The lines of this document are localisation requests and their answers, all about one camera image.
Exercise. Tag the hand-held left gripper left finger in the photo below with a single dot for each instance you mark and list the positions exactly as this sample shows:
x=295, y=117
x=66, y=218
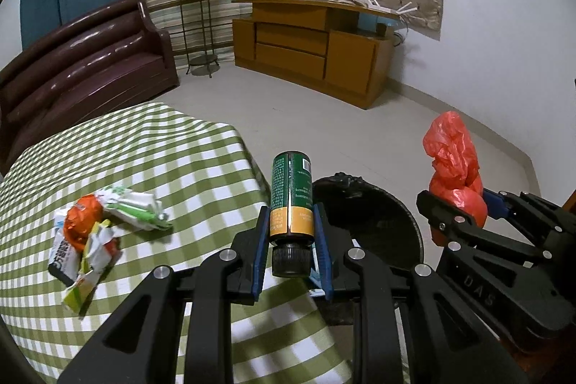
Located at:
x=258, y=258

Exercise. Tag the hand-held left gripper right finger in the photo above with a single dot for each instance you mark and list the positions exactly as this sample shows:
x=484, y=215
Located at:
x=325, y=262

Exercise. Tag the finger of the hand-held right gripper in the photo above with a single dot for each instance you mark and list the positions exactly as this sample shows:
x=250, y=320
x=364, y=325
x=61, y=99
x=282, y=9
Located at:
x=493, y=204
x=438, y=215

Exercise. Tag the black lined trash bin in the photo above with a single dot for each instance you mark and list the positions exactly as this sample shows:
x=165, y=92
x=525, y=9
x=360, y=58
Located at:
x=382, y=222

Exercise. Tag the red plastic bag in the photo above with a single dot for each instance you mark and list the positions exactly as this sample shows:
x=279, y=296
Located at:
x=450, y=150

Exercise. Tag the green bottle black cap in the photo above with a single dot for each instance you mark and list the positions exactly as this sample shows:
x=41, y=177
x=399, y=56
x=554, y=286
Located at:
x=290, y=195

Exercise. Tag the green checkered tablecloth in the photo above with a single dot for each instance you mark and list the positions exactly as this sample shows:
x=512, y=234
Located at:
x=180, y=150

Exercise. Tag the white green crumpled wrapper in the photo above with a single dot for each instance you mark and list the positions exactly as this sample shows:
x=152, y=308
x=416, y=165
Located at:
x=135, y=204

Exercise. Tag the yellow green wrapper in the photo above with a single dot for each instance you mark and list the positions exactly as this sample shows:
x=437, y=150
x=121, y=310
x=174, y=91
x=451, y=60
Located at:
x=96, y=252

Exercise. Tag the orange wrapper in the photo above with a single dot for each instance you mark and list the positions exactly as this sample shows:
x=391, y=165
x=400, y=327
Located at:
x=81, y=217

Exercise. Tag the black white packet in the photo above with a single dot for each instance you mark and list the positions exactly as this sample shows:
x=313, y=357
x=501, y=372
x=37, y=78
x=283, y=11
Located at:
x=60, y=252

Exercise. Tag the black metal plant stand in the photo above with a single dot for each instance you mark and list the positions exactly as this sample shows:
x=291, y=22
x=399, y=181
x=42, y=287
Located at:
x=202, y=62

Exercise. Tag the wooden cabinet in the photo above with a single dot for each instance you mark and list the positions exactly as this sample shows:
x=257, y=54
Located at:
x=292, y=51

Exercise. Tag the white router with antennas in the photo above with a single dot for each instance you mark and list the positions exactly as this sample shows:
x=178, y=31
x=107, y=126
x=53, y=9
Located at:
x=384, y=9

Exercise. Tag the dark red leather sofa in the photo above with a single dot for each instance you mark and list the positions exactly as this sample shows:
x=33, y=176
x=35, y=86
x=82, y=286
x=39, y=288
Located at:
x=90, y=64

